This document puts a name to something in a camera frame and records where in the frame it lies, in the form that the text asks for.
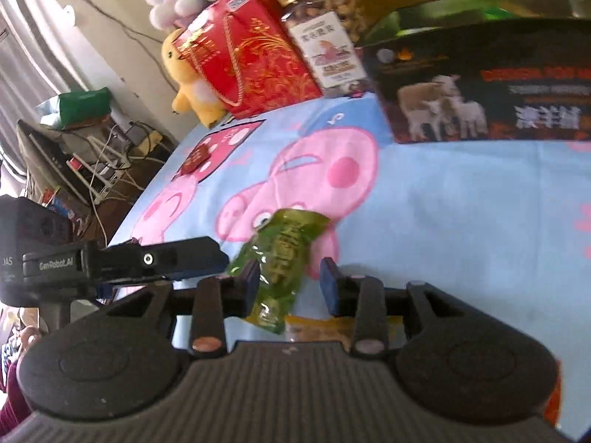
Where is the green snack packet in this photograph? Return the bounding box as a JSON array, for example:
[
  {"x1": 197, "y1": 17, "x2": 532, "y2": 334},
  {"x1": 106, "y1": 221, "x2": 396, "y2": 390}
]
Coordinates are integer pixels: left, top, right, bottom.
[{"x1": 229, "y1": 209, "x2": 331, "y2": 335}]

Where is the small red packet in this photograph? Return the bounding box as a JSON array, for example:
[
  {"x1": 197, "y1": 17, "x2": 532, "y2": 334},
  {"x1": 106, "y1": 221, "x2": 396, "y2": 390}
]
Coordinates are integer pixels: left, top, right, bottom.
[{"x1": 178, "y1": 141, "x2": 214, "y2": 176}]

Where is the yellow snack packet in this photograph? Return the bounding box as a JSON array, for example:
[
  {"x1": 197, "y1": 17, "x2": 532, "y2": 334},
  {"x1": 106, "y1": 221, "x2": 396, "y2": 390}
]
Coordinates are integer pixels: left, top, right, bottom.
[{"x1": 284, "y1": 315, "x2": 407, "y2": 347}]

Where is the cashew nut jar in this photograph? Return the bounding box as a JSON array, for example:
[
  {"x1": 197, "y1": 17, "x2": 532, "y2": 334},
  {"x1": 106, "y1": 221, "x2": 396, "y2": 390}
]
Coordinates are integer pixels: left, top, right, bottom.
[{"x1": 276, "y1": 0, "x2": 375, "y2": 99}]

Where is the green plastic bag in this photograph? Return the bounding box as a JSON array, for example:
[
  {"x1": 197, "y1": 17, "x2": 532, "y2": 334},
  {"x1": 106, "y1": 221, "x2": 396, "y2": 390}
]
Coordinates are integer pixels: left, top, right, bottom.
[{"x1": 34, "y1": 87, "x2": 112, "y2": 132}]

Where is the yellow plush duck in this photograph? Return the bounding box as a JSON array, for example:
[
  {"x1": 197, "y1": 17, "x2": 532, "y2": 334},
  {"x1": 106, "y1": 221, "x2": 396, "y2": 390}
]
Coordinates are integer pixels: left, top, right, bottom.
[{"x1": 161, "y1": 28, "x2": 227, "y2": 129}]

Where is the person's left forearm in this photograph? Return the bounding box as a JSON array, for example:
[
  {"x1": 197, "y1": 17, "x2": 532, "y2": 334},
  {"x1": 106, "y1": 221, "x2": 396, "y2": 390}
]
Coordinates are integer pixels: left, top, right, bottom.
[{"x1": 0, "y1": 360, "x2": 33, "y2": 439}]

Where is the white cable bundle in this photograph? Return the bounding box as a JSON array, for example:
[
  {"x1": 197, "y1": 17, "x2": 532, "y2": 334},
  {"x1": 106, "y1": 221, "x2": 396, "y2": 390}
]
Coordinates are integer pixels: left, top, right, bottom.
[{"x1": 69, "y1": 120, "x2": 176, "y2": 206}]

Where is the red gift box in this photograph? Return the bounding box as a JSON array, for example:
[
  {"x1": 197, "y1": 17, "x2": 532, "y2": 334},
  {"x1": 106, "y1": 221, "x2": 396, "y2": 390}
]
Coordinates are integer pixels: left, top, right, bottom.
[{"x1": 173, "y1": 0, "x2": 324, "y2": 118}]

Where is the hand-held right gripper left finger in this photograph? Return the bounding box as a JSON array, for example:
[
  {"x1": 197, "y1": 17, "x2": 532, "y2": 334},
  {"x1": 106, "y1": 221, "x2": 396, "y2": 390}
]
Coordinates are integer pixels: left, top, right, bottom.
[{"x1": 106, "y1": 261, "x2": 262, "y2": 356}]

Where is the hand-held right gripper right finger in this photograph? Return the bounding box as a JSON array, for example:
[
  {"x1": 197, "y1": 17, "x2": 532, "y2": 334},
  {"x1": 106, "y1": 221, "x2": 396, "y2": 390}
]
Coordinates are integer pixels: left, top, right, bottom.
[{"x1": 320, "y1": 257, "x2": 467, "y2": 357}]

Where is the printed cartoon blanket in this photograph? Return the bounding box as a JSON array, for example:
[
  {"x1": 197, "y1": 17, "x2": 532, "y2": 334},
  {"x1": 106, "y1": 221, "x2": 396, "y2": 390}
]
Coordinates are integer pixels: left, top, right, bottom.
[{"x1": 106, "y1": 92, "x2": 591, "y2": 430}]

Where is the grey curtain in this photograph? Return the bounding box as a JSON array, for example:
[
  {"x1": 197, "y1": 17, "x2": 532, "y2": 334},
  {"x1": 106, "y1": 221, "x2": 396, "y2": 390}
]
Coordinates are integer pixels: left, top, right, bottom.
[{"x1": 0, "y1": 0, "x2": 88, "y2": 185}]

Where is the orange snack packet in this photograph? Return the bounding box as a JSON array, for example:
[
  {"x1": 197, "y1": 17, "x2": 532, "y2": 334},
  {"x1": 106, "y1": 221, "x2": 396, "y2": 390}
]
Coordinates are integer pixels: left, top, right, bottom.
[{"x1": 542, "y1": 369, "x2": 563, "y2": 427}]

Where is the black cardboard box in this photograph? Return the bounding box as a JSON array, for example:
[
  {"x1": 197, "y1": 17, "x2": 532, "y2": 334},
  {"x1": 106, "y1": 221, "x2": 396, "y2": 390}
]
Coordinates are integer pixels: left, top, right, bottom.
[{"x1": 360, "y1": 0, "x2": 591, "y2": 144}]

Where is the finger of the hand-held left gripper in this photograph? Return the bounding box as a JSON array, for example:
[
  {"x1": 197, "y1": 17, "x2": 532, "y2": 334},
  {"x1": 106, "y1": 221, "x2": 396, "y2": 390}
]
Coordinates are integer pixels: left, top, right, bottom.
[
  {"x1": 85, "y1": 236, "x2": 229, "y2": 287},
  {"x1": 95, "y1": 281, "x2": 158, "y2": 301}
]

